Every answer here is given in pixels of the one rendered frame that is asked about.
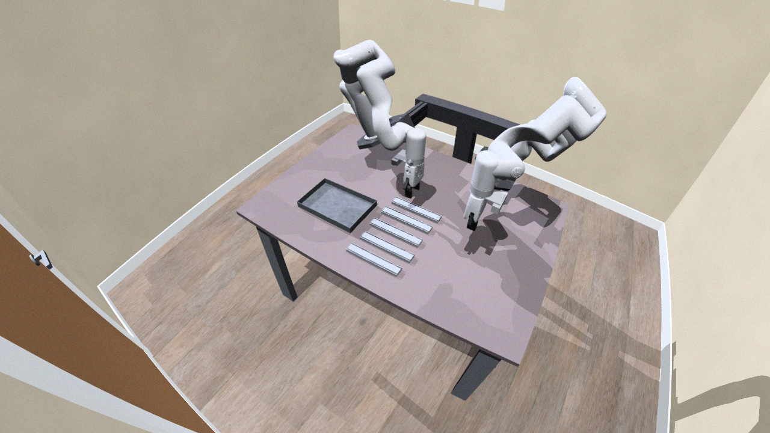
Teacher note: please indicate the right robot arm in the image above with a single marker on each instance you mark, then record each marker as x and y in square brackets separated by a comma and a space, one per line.
[359, 73]

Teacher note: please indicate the white drawer slide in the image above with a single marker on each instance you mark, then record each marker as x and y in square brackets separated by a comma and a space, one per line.
[412, 222]
[387, 246]
[374, 259]
[396, 232]
[416, 209]

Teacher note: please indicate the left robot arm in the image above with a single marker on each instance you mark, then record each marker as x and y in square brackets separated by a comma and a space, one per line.
[575, 116]

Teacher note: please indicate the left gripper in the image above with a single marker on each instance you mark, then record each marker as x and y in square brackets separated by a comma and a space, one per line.
[474, 209]

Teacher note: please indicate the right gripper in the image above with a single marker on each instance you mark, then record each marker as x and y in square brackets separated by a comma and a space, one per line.
[412, 177]

